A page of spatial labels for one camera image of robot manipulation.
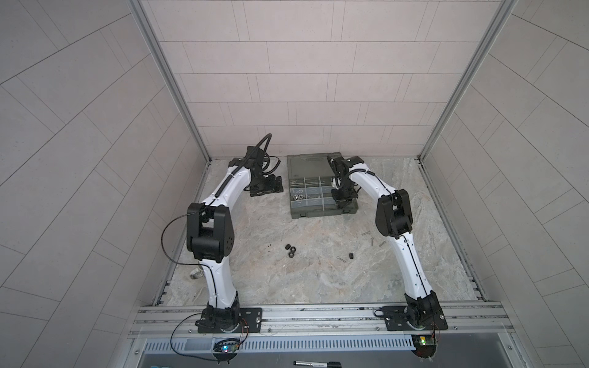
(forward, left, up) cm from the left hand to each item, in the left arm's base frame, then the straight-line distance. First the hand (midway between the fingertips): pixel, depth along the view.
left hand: (279, 185), depth 92 cm
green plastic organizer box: (+5, -13, -7) cm, 15 cm away
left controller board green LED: (-53, +12, -8) cm, 55 cm away
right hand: (-2, -25, -12) cm, 28 cm away
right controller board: (-51, -47, -11) cm, 71 cm away
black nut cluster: (-22, -6, -11) cm, 26 cm away
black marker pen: (-56, -17, -10) cm, 59 cm away
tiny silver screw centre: (-26, -25, -12) cm, 38 cm away
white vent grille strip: (-52, +19, -13) cm, 57 cm away
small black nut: (-25, -28, -11) cm, 39 cm away
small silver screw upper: (-15, -36, -11) cm, 40 cm away
